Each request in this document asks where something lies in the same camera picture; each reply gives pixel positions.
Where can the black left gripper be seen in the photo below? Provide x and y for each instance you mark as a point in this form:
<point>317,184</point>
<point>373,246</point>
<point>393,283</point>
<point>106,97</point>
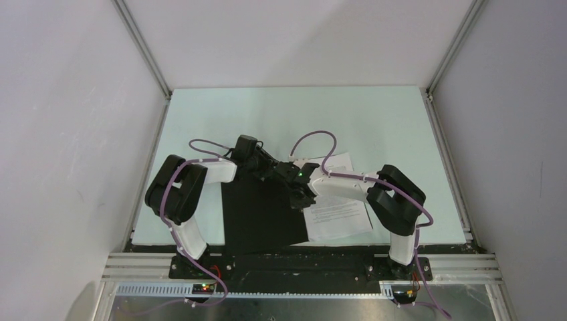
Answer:
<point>267,163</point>

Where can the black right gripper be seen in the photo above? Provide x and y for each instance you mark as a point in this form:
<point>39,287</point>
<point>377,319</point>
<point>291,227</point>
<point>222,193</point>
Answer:
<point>298,204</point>

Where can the red and black file folder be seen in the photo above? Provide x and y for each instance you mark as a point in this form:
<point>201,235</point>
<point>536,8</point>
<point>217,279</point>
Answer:
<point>257,216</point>

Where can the printed paper sheet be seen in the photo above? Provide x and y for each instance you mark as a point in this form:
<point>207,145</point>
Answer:
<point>331,218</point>

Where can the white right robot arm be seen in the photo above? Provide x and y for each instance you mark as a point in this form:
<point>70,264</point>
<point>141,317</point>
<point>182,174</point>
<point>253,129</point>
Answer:
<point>395,200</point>

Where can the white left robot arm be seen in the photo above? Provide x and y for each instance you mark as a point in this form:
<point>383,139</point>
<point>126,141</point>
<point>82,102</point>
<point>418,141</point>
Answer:
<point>176,190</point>

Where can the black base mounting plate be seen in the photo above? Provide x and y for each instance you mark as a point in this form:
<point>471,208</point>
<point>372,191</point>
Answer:
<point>300,270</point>

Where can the left controller board with LEDs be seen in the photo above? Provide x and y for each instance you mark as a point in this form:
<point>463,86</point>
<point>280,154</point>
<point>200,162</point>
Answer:
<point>203,289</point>

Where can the right controller board with wires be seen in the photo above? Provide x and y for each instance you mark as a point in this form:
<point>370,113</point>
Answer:
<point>404,298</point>

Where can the aluminium front frame rail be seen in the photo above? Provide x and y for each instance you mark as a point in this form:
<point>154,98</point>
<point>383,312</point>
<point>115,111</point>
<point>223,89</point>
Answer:
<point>154,274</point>

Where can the left aluminium corner post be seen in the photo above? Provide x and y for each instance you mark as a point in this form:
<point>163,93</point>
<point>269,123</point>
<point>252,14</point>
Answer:
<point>131,25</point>

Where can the aluminium corner post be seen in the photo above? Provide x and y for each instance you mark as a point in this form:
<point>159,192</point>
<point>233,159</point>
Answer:
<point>131,25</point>
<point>465,28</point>

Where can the right aluminium corner post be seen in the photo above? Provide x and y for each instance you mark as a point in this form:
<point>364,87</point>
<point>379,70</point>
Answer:
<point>465,28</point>

